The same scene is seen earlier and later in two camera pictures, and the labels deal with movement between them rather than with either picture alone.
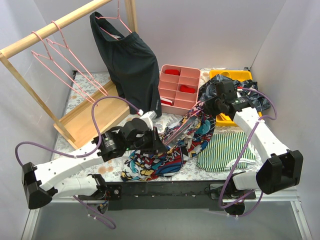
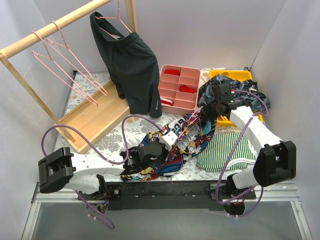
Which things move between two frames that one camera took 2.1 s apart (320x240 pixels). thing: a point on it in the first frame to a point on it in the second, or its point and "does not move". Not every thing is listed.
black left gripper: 155,139 to 161,149
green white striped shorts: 223,151 does not move
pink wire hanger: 194,112 to 191,123
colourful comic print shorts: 188,134 does not move
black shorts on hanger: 134,66 does not move
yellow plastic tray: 238,75 does not move
